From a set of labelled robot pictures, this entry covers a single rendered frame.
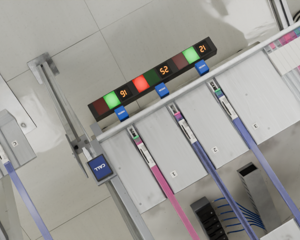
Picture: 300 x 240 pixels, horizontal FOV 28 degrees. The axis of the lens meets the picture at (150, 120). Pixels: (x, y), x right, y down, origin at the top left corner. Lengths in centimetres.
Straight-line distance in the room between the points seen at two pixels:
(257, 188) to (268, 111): 34
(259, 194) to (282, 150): 14
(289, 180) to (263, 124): 41
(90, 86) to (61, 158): 29
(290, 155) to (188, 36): 65
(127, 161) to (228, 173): 39
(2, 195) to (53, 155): 69
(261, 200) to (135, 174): 47
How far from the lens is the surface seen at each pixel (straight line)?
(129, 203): 135
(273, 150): 171
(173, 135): 139
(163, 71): 144
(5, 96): 207
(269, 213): 175
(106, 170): 133
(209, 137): 139
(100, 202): 232
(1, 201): 151
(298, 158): 177
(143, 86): 143
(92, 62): 209
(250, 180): 166
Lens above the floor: 195
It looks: 61 degrees down
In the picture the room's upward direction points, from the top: 141 degrees clockwise
